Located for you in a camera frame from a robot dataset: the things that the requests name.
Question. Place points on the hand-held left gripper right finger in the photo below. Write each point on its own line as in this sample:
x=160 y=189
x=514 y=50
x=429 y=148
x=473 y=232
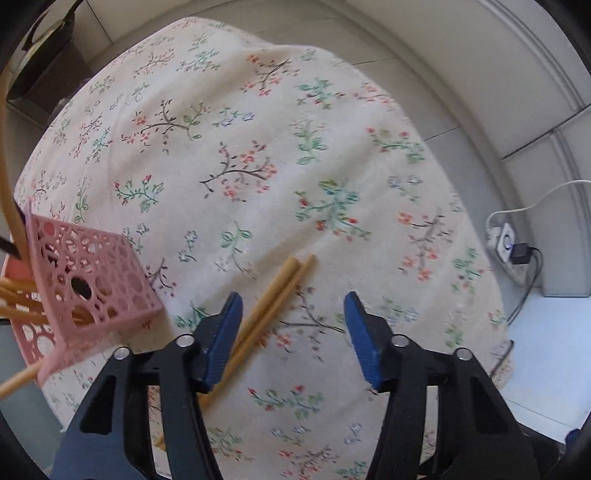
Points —
x=364 y=341

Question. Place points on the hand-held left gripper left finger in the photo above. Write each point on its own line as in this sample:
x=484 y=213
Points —
x=226 y=341

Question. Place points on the pink perforated plastic basket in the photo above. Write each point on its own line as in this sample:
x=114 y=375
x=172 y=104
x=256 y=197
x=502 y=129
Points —
x=106 y=277

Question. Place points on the white power strip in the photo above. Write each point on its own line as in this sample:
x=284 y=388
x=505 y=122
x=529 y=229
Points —
x=503 y=237

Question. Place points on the black charger plug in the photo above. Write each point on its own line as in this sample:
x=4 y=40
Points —
x=520 y=254

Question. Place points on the floral tablecloth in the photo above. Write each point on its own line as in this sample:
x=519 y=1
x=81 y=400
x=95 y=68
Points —
x=277 y=161

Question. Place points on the black chopstick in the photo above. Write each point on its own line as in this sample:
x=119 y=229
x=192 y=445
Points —
x=9 y=247

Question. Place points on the black wok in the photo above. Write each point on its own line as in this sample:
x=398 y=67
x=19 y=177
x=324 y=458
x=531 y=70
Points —
x=69 y=11

